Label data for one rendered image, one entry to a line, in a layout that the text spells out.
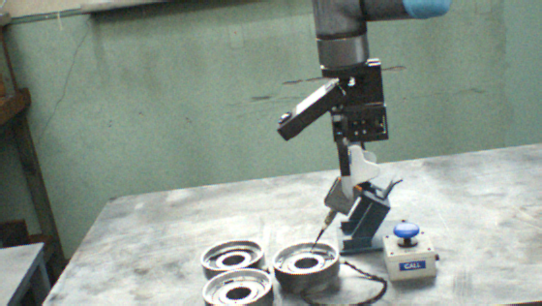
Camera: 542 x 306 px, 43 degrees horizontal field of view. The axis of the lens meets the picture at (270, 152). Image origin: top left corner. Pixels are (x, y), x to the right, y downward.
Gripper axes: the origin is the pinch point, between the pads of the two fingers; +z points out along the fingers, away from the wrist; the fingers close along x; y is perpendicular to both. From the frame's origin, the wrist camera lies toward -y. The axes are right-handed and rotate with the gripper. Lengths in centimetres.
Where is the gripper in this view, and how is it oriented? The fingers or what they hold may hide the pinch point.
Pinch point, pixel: (345, 190)
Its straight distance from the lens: 109.3
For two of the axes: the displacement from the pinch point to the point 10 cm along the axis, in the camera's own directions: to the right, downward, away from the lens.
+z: 1.5, 9.3, 3.2
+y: 9.9, -1.2, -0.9
